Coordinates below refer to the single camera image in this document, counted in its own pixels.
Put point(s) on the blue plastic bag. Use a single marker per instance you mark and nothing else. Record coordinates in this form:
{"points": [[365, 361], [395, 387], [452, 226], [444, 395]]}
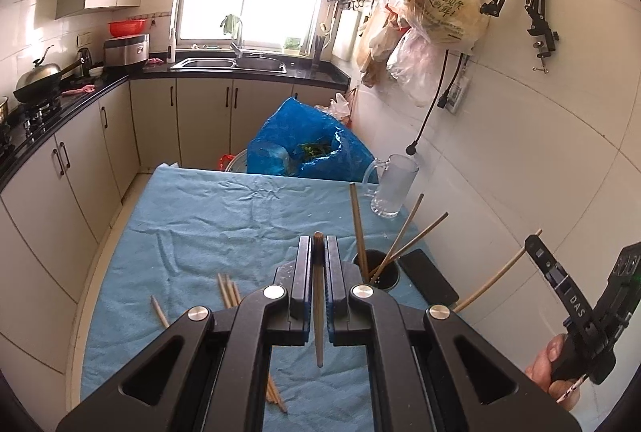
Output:
{"points": [[295, 131]]}

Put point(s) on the crumpled white plastic bag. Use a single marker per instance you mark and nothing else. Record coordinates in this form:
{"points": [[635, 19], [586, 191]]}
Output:
{"points": [[340, 106]]}

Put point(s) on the small white bowl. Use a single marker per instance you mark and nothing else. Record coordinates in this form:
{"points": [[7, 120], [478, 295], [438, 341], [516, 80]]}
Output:
{"points": [[96, 71]]}

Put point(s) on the white hanging plastic bag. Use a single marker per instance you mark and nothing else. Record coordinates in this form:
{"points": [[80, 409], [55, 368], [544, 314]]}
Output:
{"points": [[415, 66]]}

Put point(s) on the green packet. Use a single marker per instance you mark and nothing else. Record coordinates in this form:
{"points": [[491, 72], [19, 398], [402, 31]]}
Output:
{"points": [[291, 44]]}

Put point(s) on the steel faucet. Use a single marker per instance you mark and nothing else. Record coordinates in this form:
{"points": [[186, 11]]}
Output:
{"points": [[239, 36]]}

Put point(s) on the black gas stove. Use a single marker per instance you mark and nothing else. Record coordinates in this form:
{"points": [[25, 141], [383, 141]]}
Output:
{"points": [[42, 114]]}

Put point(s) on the bundle of bamboo chopsticks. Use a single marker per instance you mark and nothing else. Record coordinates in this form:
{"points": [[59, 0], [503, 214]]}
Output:
{"points": [[228, 292]]}

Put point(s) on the blue tablecloth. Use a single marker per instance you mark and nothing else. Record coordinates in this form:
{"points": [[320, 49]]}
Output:
{"points": [[200, 232]]}

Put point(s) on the beige hanging plastic bag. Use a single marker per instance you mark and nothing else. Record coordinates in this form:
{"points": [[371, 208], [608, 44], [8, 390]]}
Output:
{"points": [[378, 46]]}

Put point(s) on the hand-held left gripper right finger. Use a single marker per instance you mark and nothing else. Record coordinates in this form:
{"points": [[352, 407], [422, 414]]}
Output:
{"points": [[333, 277]]}

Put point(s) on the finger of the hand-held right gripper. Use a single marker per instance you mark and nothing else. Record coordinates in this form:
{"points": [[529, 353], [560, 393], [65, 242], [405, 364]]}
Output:
{"points": [[566, 292]]}

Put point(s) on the white bottle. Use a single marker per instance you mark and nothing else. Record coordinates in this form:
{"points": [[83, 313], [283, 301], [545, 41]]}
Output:
{"points": [[172, 49]]}

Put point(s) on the green cloth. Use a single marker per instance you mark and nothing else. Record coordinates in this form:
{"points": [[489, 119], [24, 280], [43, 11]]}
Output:
{"points": [[230, 25]]}

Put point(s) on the white cutting board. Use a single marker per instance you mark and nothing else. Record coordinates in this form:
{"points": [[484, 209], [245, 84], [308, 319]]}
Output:
{"points": [[345, 34]]}

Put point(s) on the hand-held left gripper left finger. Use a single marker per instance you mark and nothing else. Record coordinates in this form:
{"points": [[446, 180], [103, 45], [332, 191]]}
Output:
{"points": [[305, 277]]}

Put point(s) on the black wok with lid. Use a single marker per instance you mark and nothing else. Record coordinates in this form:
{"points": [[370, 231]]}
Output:
{"points": [[40, 79]]}

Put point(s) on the silver rice cooker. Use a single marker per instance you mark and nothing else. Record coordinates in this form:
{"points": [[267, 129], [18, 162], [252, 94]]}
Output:
{"points": [[125, 54]]}

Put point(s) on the light bamboo chopstick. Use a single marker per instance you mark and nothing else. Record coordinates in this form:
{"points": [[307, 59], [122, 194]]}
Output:
{"points": [[415, 239], [160, 312], [493, 279], [400, 234]]}

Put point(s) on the black utensil holder cup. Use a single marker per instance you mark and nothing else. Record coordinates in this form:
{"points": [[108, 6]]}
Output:
{"points": [[388, 274]]}

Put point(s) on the steel kettle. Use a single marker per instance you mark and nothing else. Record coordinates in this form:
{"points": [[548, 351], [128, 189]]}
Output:
{"points": [[84, 61]]}

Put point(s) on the black kitchen countertop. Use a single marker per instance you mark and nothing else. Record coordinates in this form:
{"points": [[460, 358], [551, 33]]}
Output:
{"points": [[115, 84]]}

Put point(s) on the dark chopstick holder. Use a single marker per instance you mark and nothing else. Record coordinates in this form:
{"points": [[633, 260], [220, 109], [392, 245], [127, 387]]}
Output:
{"points": [[319, 54]]}

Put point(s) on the clear glass mug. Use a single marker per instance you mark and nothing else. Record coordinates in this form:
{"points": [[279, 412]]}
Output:
{"points": [[395, 187]]}

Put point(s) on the red plastic basin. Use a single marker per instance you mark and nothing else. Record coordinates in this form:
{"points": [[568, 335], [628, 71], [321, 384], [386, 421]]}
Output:
{"points": [[127, 27]]}

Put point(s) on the pink cloth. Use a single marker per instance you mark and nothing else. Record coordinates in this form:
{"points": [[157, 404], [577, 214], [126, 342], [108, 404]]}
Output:
{"points": [[155, 61], [77, 90]]}

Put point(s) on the beige kitchen base cabinets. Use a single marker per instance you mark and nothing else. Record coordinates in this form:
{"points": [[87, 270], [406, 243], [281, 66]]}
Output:
{"points": [[75, 161]]}

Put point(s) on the steel sink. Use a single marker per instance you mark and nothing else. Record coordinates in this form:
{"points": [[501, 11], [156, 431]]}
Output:
{"points": [[230, 64]]}

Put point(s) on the white power strip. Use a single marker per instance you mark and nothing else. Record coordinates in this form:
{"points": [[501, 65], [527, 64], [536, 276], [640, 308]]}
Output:
{"points": [[458, 94]]}

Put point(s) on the black smartphone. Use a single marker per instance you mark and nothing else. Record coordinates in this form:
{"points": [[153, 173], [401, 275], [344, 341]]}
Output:
{"points": [[428, 277]]}

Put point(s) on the person's right hand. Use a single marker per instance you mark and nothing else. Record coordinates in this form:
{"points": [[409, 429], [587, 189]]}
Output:
{"points": [[546, 357]]}

